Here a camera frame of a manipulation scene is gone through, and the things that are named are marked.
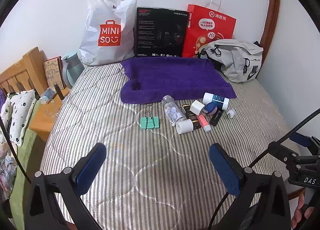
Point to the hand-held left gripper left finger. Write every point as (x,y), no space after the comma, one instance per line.
(92,167)

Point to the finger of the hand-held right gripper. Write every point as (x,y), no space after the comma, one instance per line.
(300,139)
(282,151)

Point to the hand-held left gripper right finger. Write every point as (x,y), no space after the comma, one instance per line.
(222,167)

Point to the pink highlighter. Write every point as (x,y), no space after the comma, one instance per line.
(203,122)

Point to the black slim tube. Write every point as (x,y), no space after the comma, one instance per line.
(216,118)

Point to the black and gold box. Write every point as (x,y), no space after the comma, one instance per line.
(193,121)

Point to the small white cap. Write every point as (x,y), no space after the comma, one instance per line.
(231,113)

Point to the white tape roll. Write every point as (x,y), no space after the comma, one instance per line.
(183,127)

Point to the white and blue bottle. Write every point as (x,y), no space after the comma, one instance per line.
(215,100)

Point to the green binder clip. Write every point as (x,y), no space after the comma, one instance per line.
(150,123)

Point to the clear plastic bottle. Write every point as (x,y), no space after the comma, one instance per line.
(172,113)

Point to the person's right hand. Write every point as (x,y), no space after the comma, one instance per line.
(300,210)

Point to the striped quilt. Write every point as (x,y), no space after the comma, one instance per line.
(150,170)

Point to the blue round case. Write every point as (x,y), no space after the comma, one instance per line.
(211,108)

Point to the green blanket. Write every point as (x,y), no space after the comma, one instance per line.
(27,150)

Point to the wooden nightstand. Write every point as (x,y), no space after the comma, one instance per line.
(42,120)

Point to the blue and white packet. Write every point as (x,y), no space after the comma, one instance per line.
(48,96)

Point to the white floral pillow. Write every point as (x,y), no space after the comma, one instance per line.
(20,110)

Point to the purple towel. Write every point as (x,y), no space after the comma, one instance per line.
(175,79)

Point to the teal kettle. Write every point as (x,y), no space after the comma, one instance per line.
(71,69)

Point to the patterned book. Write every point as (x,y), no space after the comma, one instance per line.
(52,72)

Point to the grey sling bag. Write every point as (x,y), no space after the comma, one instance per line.
(235,54)

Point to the white plastic shopping bag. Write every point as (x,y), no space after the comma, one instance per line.
(100,52)

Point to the wooden headboard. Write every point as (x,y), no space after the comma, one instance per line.
(27,67)

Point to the red paper bag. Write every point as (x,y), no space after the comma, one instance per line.
(212,27)

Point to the black product box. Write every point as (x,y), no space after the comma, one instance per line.
(162,32)

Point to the wooden door frame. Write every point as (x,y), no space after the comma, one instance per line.
(271,12)

